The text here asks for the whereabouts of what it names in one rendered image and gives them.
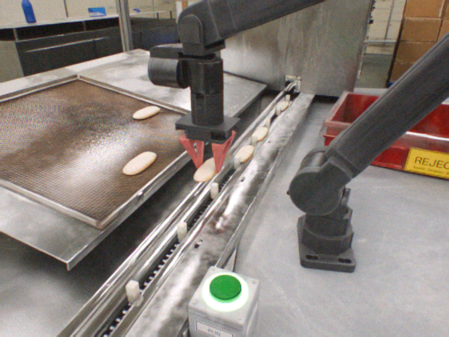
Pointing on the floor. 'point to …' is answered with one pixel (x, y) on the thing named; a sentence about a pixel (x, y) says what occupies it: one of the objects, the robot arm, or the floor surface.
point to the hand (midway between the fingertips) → (208, 166)
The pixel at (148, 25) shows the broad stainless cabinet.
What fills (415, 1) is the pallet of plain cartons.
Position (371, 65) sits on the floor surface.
